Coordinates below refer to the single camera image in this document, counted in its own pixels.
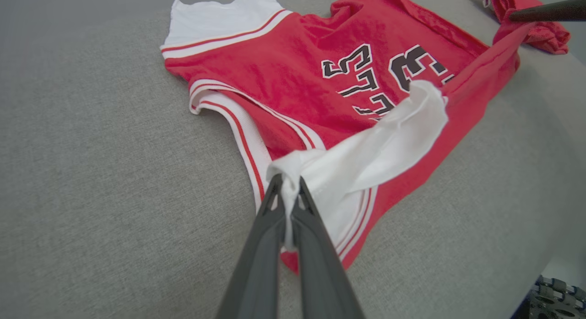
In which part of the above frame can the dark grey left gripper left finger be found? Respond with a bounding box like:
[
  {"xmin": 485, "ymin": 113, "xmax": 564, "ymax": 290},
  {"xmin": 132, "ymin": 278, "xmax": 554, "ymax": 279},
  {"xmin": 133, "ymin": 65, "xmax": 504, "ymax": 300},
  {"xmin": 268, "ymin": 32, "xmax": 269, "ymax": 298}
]
[{"xmin": 214, "ymin": 173, "xmax": 288, "ymax": 319}]

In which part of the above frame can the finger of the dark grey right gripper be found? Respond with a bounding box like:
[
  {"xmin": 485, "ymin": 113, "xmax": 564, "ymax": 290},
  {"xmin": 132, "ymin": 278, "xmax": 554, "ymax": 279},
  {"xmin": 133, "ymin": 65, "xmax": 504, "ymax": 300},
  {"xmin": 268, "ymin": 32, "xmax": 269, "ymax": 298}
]
[{"xmin": 509, "ymin": 0, "xmax": 586, "ymax": 23}]

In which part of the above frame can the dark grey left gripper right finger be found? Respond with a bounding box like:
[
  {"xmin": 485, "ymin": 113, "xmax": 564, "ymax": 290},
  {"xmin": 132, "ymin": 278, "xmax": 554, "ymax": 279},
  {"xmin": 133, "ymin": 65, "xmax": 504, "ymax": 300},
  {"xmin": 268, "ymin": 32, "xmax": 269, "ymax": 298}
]
[{"xmin": 290, "ymin": 176, "xmax": 366, "ymax": 319}]

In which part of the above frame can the red jersey with white sleeves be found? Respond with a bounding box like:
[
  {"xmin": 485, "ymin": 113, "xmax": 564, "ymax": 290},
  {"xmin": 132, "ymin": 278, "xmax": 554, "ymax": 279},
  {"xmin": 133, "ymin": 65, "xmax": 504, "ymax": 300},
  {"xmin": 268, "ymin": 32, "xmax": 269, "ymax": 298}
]
[{"xmin": 159, "ymin": 0, "xmax": 536, "ymax": 275}]

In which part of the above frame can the folded red garment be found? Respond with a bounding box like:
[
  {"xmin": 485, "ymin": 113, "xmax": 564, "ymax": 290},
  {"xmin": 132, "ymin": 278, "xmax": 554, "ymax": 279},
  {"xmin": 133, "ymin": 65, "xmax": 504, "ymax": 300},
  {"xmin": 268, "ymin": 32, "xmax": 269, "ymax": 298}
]
[{"xmin": 472, "ymin": 0, "xmax": 571, "ymax": 55}]

